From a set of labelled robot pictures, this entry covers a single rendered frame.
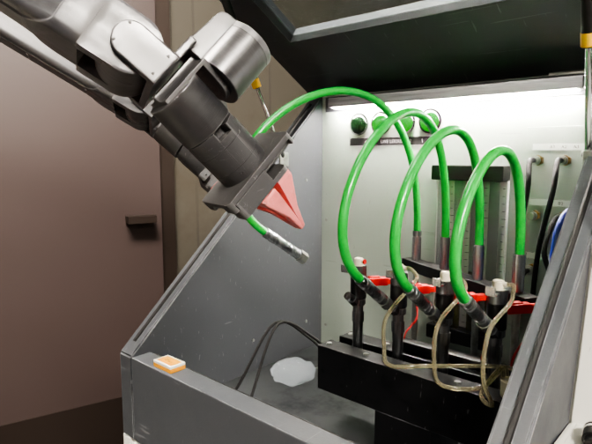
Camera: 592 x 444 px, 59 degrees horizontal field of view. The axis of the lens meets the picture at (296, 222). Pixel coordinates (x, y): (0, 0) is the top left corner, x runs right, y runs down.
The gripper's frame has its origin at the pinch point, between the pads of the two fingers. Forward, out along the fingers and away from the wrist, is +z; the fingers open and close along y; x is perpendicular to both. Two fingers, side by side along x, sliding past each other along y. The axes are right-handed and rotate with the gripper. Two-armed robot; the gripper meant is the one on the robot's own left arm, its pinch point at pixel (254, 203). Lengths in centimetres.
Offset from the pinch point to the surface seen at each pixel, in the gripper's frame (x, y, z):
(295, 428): 21.2, -15.5, 24.8
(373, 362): 7.0, -3.4, 31.4
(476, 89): -44.9, 3.2, 16.7
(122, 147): -1, 138, -65
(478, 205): -23.5, -6.4, 28.1
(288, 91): -80, 170, -35
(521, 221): -22.5, -14.4, 32.2
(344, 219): -4.0, -17.2, 11.6
